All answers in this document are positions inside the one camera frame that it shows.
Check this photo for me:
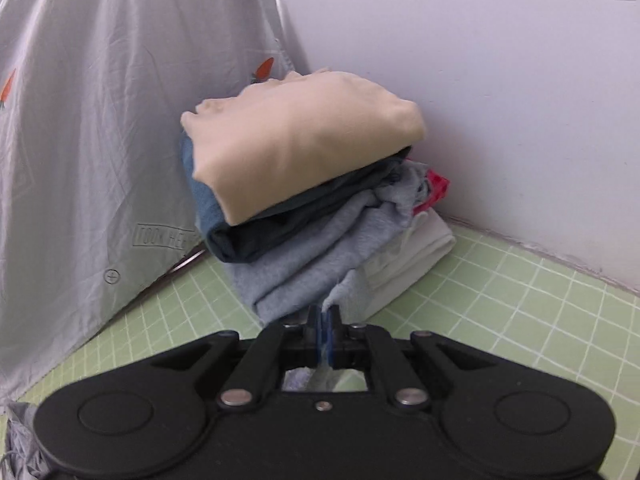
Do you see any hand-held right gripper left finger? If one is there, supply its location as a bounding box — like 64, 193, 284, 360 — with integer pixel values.
150, 305, 326, 408

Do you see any red folded garment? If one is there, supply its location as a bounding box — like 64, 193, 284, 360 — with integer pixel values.
412, 170, 451, 216

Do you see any dark blue folded garment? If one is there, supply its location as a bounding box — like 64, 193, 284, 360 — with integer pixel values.
180, 135, 416, 263

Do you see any beige folded garment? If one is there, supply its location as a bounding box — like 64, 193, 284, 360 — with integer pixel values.
180, 69, 428, 226

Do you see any light grey fleece garment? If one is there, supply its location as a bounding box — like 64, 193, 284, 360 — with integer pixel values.
222, 160, 433, 393

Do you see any carrot print grey sheet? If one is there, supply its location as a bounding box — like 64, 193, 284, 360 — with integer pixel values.
0, 0, 313, 403

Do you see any green grid mat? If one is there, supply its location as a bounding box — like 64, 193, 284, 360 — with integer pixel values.
0, 220, 640, 480

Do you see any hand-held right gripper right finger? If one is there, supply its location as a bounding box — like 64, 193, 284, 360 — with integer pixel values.
325, 305, 496, 408

